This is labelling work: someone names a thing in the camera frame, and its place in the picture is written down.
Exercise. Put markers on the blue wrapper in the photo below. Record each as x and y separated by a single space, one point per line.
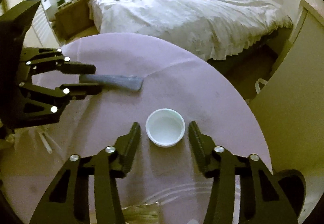
129 83

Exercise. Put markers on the wooden nightstand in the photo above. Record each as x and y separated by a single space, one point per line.
73 18

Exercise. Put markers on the black trash bin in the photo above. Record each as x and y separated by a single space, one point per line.
292 182

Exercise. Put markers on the white plastic cup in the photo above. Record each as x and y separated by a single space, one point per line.
165 127

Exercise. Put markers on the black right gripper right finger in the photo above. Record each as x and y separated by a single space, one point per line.
262 199

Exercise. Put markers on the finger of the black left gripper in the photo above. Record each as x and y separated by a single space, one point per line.
35 61
38 105

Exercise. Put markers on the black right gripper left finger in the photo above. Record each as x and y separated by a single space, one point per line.
66 200

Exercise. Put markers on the round purple tablecloth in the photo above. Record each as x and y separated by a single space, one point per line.
173 78

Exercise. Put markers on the bed with white duvet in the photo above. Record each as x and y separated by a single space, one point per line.
209 29

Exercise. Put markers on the white cabinet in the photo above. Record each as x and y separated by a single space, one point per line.
289 108

